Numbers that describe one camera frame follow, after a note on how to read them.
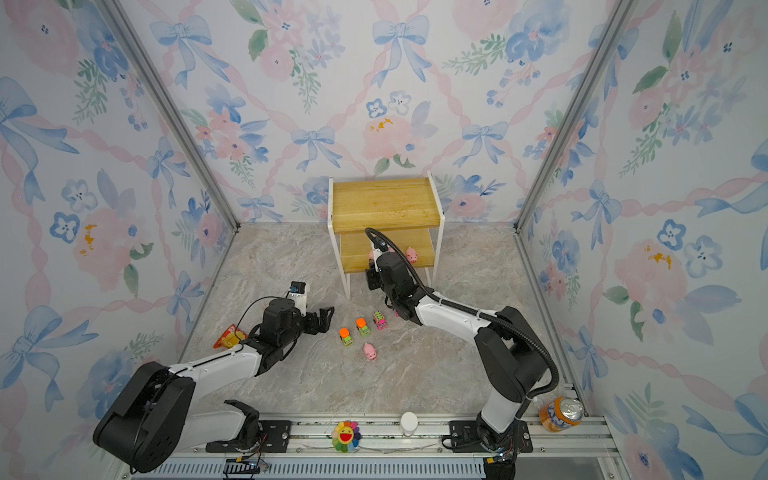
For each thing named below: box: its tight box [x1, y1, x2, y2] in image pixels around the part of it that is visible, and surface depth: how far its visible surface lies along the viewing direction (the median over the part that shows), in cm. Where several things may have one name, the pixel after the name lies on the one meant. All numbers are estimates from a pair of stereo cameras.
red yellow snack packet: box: [212, 324, 248, 349], surface depth 90 cm
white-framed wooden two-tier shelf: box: [327, 171, 446, 301], surface depth 81 cm
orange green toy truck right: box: [355, 317, 371, 337], surface depth 92 cm
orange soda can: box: [539, 396, 585, 433], surface depth 70 cm
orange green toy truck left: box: [339, 327, 353, 347], surface depth 91 cm
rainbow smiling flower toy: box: [331, 420, 362, 453], surface depth 75 cm
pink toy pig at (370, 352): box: [363, 343, 377, 361], surface depth 88 cm
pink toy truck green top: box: [373, 310, 389, 331], surface depth 94 cm
